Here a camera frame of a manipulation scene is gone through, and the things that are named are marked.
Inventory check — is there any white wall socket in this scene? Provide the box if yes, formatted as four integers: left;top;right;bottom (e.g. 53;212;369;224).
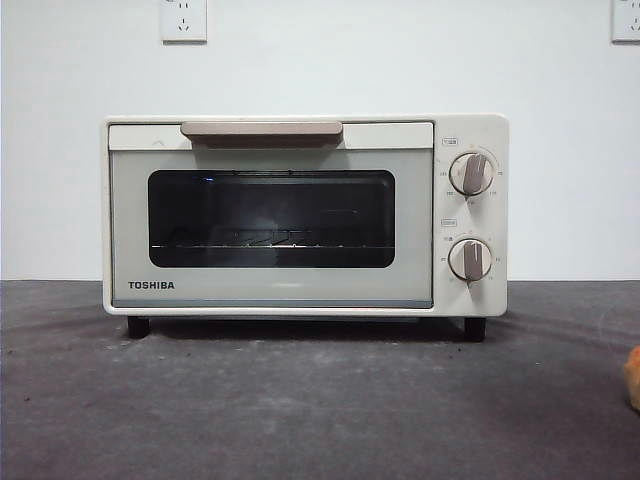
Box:
160;0;208;43
611;0;640;43

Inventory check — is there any golden brown bread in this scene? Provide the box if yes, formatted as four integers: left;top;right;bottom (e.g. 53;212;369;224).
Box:
621;343;640;409

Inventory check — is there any small cream oven knob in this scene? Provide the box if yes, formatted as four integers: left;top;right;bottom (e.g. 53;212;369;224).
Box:
447;238;494;281

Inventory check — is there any metal wire oven rack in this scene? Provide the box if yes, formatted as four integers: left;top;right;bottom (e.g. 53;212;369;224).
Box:
151;241;391;250

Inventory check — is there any large cream oven knob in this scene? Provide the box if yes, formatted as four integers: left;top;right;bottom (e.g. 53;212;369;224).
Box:
448;152;497;197

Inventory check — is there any cream Toshiba toaster oven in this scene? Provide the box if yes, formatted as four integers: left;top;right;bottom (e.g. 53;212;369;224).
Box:
103;112;511;343

